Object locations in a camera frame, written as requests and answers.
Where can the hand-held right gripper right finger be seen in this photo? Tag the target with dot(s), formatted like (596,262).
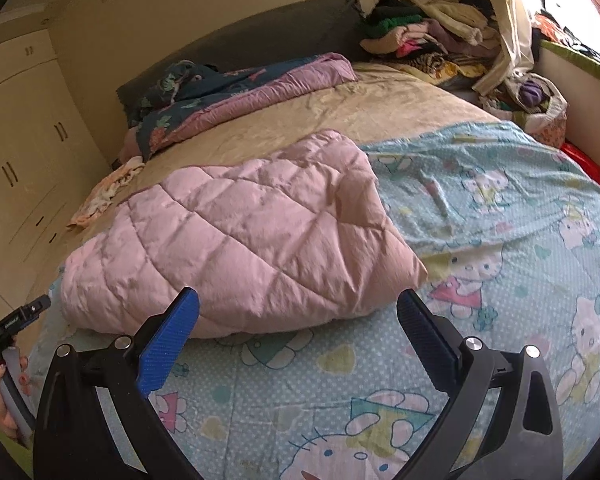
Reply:
(427,335)

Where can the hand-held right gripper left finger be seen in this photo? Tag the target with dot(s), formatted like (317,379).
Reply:
(167,340)

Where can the pink quilted comforter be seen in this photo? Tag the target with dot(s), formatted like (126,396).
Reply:
(240,240)

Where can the bag of clothes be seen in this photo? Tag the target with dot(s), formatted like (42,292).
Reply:
(535,100)

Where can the pile of clothes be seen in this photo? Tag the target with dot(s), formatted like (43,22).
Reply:
(430,35)

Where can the blue cartoon print blanket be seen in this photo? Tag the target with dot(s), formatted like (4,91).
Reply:
(505,270)

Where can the peach striped cloth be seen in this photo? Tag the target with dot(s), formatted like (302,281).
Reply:
(105,190)

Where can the pink pillow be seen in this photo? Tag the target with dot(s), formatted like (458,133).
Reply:
(130,147)

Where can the cream wardrobe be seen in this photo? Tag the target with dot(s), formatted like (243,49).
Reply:
(25,125)

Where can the red bag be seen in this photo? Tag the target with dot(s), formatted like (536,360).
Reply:
(585,162)

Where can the bed with beige sheet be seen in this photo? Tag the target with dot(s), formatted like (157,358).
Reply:
(300,105)

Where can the dark floral quilt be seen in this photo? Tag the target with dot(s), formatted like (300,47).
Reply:
(280,85)

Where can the green window sill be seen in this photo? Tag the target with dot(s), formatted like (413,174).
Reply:
(580,62)

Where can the dark headboard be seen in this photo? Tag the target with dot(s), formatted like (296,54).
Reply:
(260,35)

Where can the cream curtain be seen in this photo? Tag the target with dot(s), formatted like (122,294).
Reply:
(510,25)

